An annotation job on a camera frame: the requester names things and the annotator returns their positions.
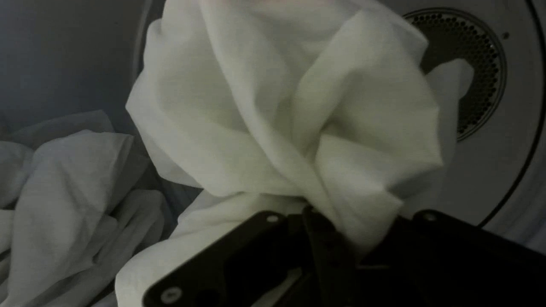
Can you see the white cloth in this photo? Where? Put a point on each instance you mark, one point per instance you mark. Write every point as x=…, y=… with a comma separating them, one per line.
x=257, y=113

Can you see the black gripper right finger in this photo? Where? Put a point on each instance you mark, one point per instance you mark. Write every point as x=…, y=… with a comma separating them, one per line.
x=390, y=250

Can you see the white washer with control panel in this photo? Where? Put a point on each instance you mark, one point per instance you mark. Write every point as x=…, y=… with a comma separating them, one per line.
x=501, y=171

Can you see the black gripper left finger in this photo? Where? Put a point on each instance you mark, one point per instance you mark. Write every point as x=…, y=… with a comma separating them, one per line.
x=334, y=267

